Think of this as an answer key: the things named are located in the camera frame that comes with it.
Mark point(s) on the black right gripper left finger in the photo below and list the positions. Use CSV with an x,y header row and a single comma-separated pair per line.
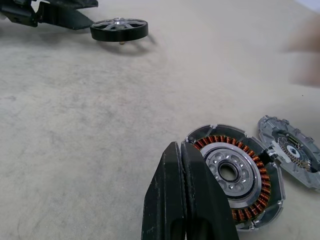
x,y
162,200

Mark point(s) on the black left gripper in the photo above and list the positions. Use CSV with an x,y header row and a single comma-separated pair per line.
x,y
20,12

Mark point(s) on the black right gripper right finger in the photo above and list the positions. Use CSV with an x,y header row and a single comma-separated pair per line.
x,y
205,200

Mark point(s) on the black spoked rotor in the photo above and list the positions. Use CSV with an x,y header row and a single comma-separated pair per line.
x,y
105,34

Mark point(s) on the silver motor housing copper windings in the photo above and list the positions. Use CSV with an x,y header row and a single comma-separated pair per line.
x,y
250,160

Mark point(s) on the silver motor lid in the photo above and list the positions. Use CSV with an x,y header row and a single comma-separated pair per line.
x,y
268,131

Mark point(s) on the person's bare hand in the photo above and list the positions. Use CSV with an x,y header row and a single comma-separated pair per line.
x,y
307,50

